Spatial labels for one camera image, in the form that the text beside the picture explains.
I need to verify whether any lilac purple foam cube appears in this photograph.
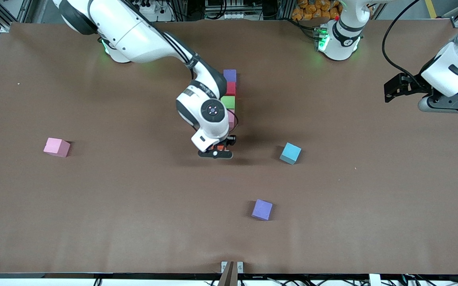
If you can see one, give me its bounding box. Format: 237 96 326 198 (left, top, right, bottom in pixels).
251 199 273 221

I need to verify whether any pile of orange toys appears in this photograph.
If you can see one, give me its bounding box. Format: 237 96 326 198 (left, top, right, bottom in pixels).
292 0 341 21

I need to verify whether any brown camera pole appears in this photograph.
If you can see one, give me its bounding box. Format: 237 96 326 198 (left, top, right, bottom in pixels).
218 261 234 286

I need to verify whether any white power strip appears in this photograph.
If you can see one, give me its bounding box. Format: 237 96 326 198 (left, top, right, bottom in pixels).
128 0 174 22

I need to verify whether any black floor cable bundle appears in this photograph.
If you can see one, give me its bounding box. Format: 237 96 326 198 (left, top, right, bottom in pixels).
402 268 458 286

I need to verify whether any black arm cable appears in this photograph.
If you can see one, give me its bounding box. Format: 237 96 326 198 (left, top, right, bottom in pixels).
149 24 198 80
382 0 422 82

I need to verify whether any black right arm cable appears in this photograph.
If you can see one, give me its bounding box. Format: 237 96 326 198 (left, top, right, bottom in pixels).
149 24 198 80

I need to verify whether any cyan foam cube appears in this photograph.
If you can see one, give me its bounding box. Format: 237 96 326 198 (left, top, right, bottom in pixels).
279 142 302 165

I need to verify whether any metal equipment rack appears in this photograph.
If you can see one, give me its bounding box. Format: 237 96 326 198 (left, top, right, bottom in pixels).
204 0 285 21

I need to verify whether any metal table edge bracket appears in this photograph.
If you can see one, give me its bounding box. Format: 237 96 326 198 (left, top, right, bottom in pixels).
221 261 244 274

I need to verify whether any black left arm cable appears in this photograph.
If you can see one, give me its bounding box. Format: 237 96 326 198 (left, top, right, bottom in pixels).
382 0 422 82

